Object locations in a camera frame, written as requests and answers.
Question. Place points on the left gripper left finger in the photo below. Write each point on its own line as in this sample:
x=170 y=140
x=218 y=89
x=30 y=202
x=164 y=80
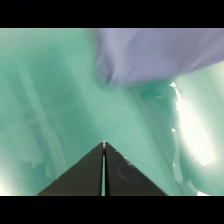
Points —
x=83 y=176

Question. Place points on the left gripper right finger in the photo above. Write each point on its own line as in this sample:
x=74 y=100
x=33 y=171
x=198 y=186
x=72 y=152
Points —
x=130 y=176

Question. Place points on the purple T-shirt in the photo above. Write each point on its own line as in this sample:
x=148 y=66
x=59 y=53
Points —
x=156 y=53

